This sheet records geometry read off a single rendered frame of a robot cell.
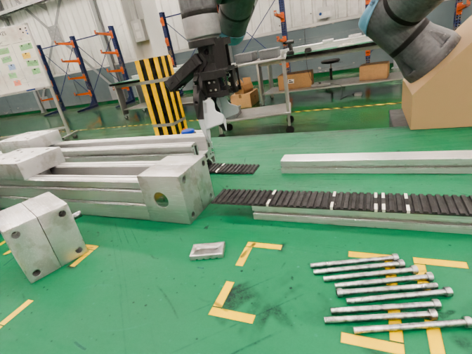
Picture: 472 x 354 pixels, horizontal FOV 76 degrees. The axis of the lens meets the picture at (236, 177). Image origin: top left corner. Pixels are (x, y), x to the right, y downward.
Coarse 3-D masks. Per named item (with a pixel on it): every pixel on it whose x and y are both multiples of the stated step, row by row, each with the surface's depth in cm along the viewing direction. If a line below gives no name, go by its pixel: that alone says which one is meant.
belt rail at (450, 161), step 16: (288, 160) 66; (304, 160) 64; (320, 160) 63; (336, 160) 62; (352, 160) 60; (368, 160) 59; (384, 160) 58; (400, 160) 57; (416, 160) 56; (432, 160) 55; (448, 160) 54; (464, 160) 53
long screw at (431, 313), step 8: (408, 312) 30; (416, 312) 30; (424, 312) 30; (432, 312) 29; (328, 320) 31; (336, 320) 31; (344, 320) 31; (352, 320) 31; (360, 320) 30; (368, 320) 30
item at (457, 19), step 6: (366, 0) 624; (456, 0) 582; (462, 0) 571; (468, 0) 523; (366, 6) 629; (456, 6) 586; (462, 6) 548; (456, 12) 581; (456, 18) 585; (456, 24) 589; (366, 54) 665; (366, 60) 670
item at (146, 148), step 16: (64, 144) 98; (80, 144) 95; (96, 144) 92; (112, 144) 90; (128, 144) 87; (144, 144) 79; (160, 144) 76; (176, 144) 73; (192, 144) 71; (208, 144) 78; (80, 160) 87; (96, 160) 85; (112, 160) 82; (128, 160) 80; (144, 160) 78; (160, 160) 76; (208, 160) 79
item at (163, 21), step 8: (280, 0) 681; (280, 8) 688; (160, 16) 799; (168, 16) 796; (264, 16) 711; (280, 16) 670; (168, 24) 807; (168, 32) 822; (168, 40) 819; (256, 40) 742; (280, 40) 670; (168, 48) 830; (280, 64) 683; (288, 64) 733
